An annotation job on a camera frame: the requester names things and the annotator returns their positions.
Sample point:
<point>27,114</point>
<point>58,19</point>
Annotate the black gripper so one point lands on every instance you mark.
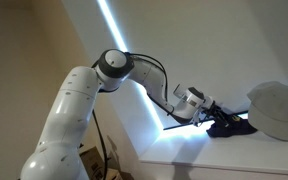
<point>211,111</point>

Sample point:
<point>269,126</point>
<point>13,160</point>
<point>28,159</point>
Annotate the black cap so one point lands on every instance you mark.
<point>234,128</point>

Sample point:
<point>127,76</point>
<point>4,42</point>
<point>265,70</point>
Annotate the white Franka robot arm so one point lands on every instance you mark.
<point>74,110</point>

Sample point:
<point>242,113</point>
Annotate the grey baseball cap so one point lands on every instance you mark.
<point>277,110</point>

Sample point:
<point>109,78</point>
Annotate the small cardboard box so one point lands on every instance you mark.
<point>94,163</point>

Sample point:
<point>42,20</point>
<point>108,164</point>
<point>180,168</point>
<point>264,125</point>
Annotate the white LED light strip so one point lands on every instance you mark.
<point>112,23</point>

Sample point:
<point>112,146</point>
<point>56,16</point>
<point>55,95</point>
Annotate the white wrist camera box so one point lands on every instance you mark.
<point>178,91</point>

